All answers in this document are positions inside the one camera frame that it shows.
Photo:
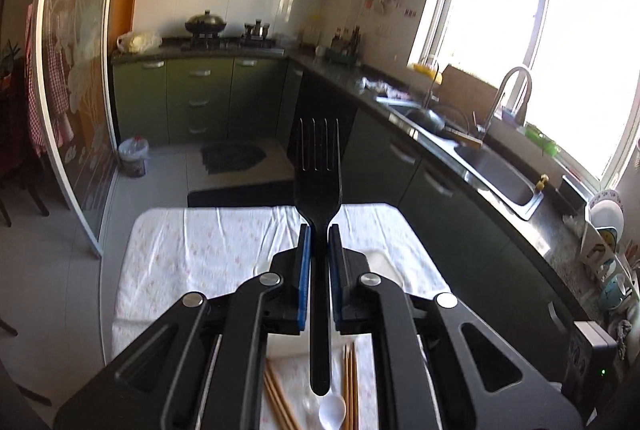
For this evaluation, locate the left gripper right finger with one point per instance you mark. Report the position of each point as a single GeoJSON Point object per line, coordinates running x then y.
{"type": "Point", "coordinates": [437, 365]}

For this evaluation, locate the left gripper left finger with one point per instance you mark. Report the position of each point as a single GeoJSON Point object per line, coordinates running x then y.
{"type": "Point", "coordinates": [200, 364]}

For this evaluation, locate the wooden chopstick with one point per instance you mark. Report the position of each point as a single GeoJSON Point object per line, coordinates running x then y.
{"type": "Point", "coordinates": [289, 410]}
{"type": "Point", "coordinates": [353, 392]}
{"type": "Point", "coordinates": [346, 386]}
{"type": "Point", "coordinates": [277, 403]}

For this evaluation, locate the black plastic fork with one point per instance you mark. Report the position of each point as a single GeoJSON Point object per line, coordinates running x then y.
{"type": "Point", "coordinates": [318, 197]}

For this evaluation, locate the steel kitchen sink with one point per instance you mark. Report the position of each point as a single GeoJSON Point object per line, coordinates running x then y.
{"type": "Point", "coordinates": [500, 176]}

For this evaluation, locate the white plastic spoon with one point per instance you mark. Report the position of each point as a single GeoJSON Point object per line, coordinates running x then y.
{"type": "Point", "coordinates": [331, 411]}

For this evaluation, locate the white floral tablecloth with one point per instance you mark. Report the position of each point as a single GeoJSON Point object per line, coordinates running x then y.
{"type": "Point", "coordinates": [174, 251]}

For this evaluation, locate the dish rack with bowls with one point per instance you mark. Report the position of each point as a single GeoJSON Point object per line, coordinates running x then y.
{"type": "Point", "coordinates": [614, 268]}

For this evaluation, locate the dark floor mat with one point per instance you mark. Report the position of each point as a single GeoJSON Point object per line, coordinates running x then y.
{"type": "Point", "coordinates": [231, 157]}

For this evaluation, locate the white trash bin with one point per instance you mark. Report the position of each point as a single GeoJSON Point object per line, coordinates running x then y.
{"type": "Point", "coordinates": [132, 154]}

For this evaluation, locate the wooden cutting board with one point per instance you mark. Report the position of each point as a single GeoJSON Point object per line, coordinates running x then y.
{"type": "Point", "coordinates": [469, 94]}

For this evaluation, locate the crumpled cloth on counter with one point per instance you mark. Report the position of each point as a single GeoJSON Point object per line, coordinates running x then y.
{"type": "Point", "coordinates": [384, 89]}

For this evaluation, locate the white plastic bag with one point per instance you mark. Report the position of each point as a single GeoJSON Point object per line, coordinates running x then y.
{"type": "Point", "coordinates": [138, 42]}

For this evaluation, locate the condiment bottles tray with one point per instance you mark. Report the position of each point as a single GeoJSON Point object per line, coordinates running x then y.
{"type": "Point", "coordinates": [344, 47]}

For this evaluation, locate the small steel pot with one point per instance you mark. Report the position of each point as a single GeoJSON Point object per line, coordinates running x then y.
{"type": "Point", "coordinates": [257, 30]}

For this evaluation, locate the black wok with lid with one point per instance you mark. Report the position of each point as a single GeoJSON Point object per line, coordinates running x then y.
{"type": "Point", "coordinates": [205, 24]}

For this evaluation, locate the glass sliding door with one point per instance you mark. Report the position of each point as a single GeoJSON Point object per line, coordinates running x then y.
{"type": "Point", "coordinates": [69, 41]}

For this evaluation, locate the black pan wooden handle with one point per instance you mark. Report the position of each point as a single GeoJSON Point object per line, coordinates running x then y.
{"type": "Point", "coordinates": [434, 123]}

